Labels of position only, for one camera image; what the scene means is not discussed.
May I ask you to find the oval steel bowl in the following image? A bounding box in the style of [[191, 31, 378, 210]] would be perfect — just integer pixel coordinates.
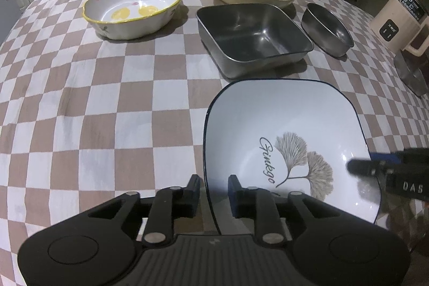
[[301, 2, 355, 57]]

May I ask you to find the round steel dish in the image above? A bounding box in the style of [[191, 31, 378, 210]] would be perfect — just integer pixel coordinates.
[[394, 50, 429, 98]]

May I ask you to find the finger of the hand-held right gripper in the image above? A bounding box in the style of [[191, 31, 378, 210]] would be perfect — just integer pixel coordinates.
[[370, 148, 429, 166], [347, 159, 389, 178]]

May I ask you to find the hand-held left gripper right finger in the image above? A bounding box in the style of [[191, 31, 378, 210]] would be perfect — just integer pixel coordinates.
[[228, 174, 339, 244]]

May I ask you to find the checkered tablecloth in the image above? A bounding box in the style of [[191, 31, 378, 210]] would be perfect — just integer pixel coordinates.
[[0, 0, 429, 286]]

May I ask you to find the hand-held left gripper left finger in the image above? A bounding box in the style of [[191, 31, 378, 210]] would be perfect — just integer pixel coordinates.
[[88, 174, 202, 244]]

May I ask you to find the square steel tray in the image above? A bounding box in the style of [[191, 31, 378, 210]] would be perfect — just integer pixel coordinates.
[[196, 3, 315, 79]]

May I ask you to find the cream kitchen appliance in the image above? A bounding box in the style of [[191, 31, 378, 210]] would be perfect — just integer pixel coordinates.
[[369, 0, 429, 56]]

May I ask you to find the floral yellow-rimmed bowl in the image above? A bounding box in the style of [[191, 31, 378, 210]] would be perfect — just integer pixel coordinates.
[[83, 0, 183, 40]]

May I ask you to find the square white leaf-print plate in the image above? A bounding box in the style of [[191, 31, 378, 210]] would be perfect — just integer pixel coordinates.
[[203, 79, 383, 235]]

